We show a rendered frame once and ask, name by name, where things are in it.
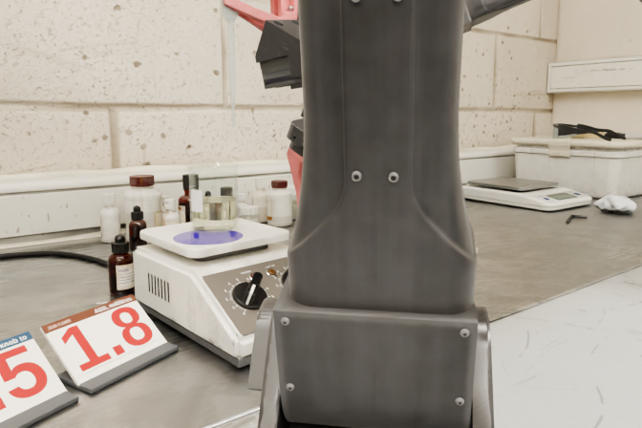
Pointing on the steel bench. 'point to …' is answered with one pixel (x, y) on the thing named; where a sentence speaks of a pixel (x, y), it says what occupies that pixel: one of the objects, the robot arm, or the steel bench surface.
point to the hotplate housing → (196, 294)
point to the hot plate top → (253, 231)
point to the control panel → (223, 282)
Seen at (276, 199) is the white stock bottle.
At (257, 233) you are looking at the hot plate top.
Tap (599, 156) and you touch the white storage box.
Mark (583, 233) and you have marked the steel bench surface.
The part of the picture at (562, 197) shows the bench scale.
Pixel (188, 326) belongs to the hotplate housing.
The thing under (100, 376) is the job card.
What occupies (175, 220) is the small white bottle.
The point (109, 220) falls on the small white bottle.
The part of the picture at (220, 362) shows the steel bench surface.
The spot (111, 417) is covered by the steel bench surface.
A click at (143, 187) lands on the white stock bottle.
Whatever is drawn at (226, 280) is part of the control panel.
